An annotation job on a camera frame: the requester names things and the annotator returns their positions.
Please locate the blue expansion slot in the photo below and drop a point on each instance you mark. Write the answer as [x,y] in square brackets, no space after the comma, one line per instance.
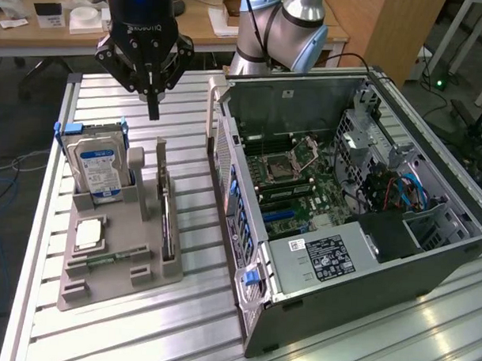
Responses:
[277,216]

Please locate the metal socket cover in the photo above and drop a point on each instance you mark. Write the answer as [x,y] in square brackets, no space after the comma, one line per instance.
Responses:
[307,151]

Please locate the device with green light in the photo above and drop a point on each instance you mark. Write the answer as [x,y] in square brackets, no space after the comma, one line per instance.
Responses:
[440,83]

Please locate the green motherboard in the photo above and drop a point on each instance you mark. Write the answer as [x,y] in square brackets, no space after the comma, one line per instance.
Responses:
[323,195]

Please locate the small white labelled box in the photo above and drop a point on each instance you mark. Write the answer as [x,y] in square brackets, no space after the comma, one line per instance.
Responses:
[106,19]

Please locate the black floor equipment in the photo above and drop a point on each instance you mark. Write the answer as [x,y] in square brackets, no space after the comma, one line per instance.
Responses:
[474,137]

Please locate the blue slot retainer clip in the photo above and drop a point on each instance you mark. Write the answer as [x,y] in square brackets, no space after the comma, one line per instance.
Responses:
[243,220]
[233,187]

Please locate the black plastic air shroud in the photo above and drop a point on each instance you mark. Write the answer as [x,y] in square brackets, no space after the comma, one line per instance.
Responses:
[389,237]

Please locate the black RAM slot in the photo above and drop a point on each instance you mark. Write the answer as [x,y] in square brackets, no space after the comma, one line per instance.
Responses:
[270,140]
[269,135]
[270,145]
[271,151]

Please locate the white desk frame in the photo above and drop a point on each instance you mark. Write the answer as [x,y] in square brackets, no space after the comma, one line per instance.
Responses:
[460,33]

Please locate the blue case release latch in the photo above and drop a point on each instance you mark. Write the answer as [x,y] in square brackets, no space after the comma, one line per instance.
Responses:
[249,278]

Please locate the wooden desk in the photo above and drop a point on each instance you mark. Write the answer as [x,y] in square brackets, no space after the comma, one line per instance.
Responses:
[40,39]

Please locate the wooden cabinet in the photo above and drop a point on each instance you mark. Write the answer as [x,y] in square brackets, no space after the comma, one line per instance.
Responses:
[388,35]

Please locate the black office chair base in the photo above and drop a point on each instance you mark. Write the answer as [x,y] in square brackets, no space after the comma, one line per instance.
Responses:
[43,72]

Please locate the silver CPU chip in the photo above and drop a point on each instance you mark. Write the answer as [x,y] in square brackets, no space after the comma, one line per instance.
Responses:
[89,234]

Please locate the black and white box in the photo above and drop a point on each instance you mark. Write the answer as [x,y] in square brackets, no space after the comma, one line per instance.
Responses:
[49,15]

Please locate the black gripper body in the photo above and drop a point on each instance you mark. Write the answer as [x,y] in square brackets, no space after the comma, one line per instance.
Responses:
[143,30]

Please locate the gray parts rack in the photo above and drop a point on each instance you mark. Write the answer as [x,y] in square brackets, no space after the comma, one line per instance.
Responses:
[115,275]

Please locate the gray power supply unit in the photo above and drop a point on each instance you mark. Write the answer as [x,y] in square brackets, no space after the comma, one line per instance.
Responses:
[325,266]

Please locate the clear plastic bag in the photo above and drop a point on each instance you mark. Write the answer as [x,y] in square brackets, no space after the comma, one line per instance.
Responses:
[9,4]

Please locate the brown cardboard box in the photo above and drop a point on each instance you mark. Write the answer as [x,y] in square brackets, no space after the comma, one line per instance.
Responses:
[231,4]

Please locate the open black PC case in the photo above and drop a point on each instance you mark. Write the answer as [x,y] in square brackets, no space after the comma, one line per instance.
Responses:
[339,310]

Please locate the graphics card with metal bracket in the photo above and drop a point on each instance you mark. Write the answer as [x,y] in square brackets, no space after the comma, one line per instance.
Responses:
[167,225]

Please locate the hard disk with blue carrier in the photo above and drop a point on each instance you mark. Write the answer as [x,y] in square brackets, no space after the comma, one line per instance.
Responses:
[97,163]

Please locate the perforated metal disk bay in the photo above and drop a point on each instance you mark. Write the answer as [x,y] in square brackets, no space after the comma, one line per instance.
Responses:
[357,145]

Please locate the CPU socket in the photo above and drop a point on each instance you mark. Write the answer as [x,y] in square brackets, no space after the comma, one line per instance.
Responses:
[283,168]

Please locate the loose green RAM stick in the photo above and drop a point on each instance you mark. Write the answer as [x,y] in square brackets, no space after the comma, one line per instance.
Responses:
[107,259]

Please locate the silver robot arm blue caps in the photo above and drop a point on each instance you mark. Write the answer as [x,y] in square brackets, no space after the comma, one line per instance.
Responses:
[277,35]

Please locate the white paper card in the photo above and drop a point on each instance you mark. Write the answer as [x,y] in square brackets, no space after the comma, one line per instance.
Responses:
[13,22]

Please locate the white square box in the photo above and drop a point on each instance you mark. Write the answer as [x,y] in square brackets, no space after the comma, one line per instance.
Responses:
[85,21]

